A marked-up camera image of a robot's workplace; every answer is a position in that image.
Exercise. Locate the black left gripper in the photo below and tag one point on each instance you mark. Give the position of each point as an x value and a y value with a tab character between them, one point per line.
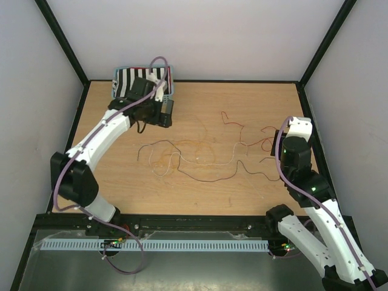
161	119

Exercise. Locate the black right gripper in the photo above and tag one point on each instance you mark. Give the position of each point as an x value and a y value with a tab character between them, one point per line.
273	151

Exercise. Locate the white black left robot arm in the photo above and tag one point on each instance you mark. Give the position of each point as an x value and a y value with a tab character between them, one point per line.
72	172

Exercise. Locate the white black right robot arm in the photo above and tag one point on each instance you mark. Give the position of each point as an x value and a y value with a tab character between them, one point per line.
336	255

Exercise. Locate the clear zip tie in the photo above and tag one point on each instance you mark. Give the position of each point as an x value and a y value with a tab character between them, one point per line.
253	187

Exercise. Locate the light blue plastic basket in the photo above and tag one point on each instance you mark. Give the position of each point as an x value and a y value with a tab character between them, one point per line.
128	80

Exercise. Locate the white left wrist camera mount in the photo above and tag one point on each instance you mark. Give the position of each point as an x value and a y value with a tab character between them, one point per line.
158	91

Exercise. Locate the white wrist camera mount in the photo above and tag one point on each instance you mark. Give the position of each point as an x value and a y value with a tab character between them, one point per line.
300	127
158	91

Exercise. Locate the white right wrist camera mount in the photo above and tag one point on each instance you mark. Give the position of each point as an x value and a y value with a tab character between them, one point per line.
300	127

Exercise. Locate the light blue slotted cable duct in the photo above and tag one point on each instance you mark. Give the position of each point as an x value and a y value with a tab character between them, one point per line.
155	245

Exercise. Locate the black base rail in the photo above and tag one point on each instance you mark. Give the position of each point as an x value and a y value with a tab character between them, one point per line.
251	226

